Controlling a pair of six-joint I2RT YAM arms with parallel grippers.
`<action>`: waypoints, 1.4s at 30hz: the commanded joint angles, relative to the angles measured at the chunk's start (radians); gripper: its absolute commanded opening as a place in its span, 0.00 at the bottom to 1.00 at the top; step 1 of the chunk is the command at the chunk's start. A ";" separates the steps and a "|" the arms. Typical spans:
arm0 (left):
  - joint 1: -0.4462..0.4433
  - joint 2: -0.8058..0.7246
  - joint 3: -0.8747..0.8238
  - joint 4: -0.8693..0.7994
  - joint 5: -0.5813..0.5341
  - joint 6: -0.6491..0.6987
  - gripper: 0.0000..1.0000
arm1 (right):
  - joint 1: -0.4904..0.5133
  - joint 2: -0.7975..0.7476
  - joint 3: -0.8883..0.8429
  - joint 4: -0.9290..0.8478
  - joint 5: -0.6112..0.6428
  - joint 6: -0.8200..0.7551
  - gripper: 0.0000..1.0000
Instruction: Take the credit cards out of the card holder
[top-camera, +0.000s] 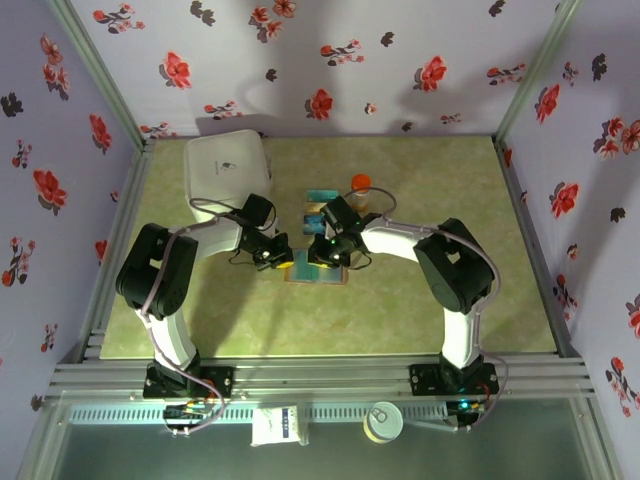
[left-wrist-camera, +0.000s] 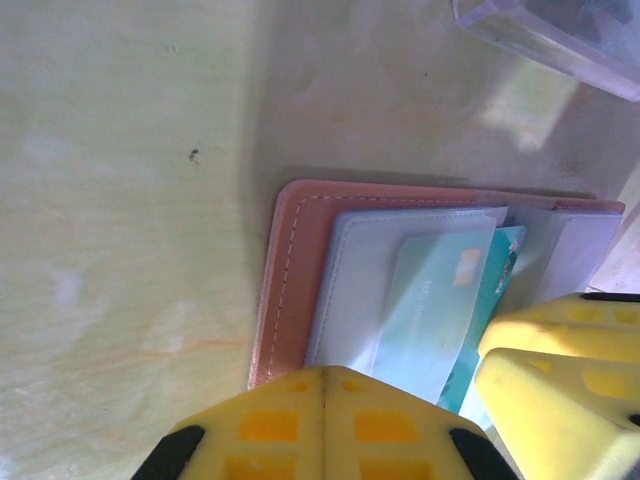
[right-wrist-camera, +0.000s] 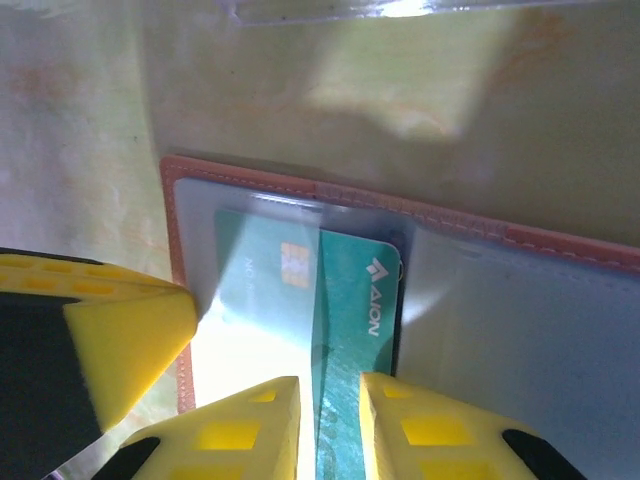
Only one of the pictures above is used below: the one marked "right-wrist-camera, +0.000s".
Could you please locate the pink leather card holder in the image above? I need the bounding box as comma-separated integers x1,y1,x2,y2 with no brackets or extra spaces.
158,153,640,480

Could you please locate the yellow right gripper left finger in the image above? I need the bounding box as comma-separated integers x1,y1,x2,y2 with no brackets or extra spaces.
99,374,302,480

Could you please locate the green AION credit card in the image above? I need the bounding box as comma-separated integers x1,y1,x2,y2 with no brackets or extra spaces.
213,207,407,480

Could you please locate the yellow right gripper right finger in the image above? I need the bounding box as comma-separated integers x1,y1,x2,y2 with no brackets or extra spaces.
358,372,590,480

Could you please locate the clear plastic box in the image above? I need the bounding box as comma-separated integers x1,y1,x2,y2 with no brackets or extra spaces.
219,0,506,27

